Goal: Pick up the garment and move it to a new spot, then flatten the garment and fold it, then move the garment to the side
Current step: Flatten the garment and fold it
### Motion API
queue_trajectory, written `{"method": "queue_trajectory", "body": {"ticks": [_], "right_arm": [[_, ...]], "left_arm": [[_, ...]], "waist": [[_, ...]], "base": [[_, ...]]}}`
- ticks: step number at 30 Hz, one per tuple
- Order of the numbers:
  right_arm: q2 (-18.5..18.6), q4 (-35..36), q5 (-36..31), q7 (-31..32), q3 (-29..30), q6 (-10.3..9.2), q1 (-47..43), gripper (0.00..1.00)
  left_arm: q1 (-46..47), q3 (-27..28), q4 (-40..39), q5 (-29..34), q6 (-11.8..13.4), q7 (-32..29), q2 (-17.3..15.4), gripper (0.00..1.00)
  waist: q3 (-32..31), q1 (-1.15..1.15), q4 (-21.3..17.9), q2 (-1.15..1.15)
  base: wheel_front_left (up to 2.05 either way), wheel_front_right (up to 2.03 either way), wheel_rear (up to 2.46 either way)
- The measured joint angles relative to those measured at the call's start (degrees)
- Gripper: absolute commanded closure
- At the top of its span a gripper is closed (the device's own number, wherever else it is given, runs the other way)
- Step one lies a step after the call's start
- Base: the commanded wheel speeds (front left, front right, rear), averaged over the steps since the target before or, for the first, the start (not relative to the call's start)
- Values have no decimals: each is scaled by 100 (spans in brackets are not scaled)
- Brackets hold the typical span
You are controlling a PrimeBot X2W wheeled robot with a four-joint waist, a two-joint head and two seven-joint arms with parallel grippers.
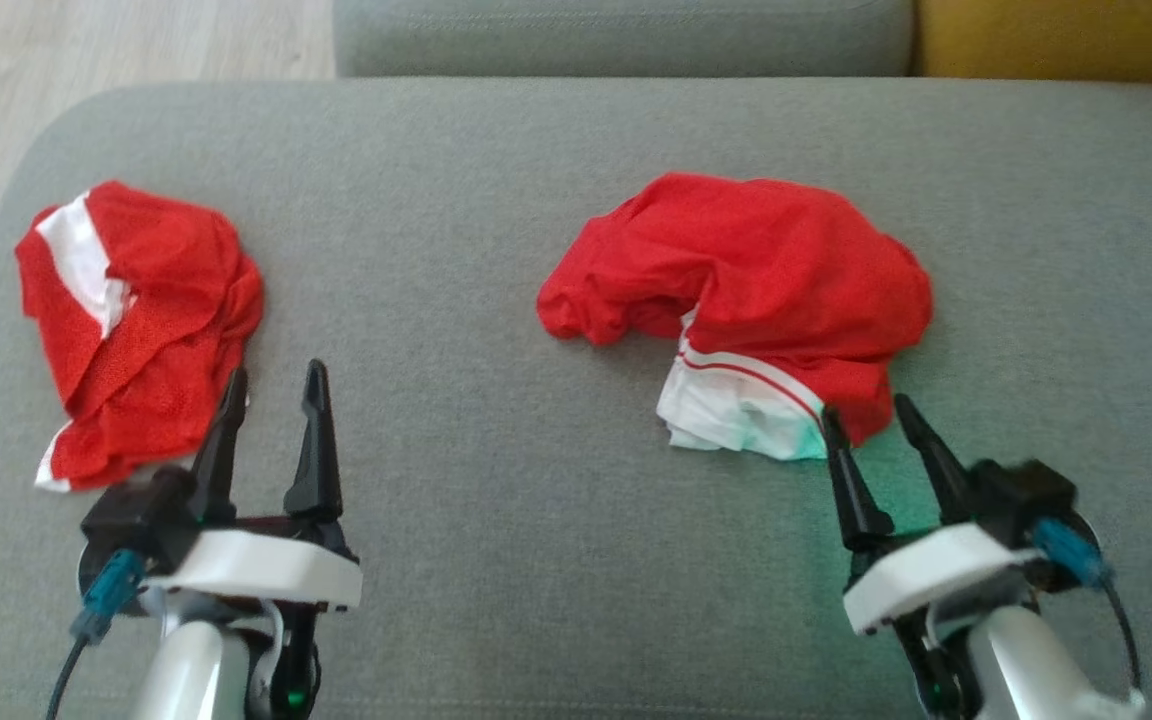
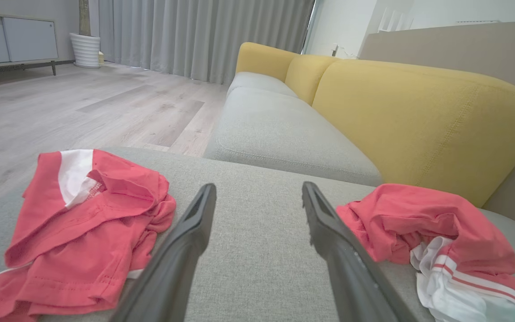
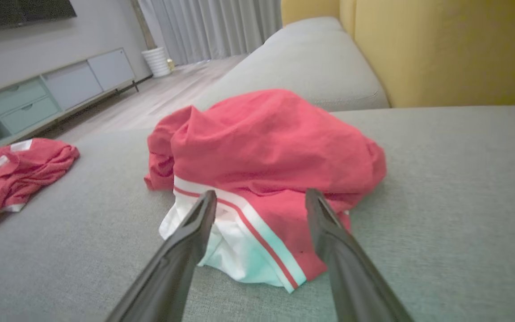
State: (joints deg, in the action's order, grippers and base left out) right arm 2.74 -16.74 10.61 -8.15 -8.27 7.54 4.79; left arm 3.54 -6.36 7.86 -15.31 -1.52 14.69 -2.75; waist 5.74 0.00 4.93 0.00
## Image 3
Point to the small yellow object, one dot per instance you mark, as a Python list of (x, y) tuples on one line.
[(170, 65)]

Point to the grey TV cabinet with drawers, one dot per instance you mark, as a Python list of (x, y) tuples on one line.
[(74, 82)]

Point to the black television screen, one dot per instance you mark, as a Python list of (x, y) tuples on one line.
[(16, 11)]

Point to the red white basketball jersey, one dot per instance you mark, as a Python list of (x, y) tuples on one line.
[(262, 143)]

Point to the wide yellow sofa back cushion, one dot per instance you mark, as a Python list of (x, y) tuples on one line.
[(441, 53)]

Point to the crumpled red white garment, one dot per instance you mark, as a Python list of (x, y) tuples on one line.
[(25, 174)]

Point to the white ribbed plant pot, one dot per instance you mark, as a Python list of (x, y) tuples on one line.
[(157, 62)]

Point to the brown plant trunk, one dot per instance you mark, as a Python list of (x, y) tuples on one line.
[(143, 27)]

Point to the grey pleated curtain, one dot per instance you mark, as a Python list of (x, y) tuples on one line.
[(221, 27)]

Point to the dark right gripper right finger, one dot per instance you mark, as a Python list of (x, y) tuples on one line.
[(351, 273)]

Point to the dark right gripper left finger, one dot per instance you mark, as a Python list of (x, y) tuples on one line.
[(177, 259)]

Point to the large grey sofa seat cushion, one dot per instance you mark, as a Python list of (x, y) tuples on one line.
[(441, 201)]

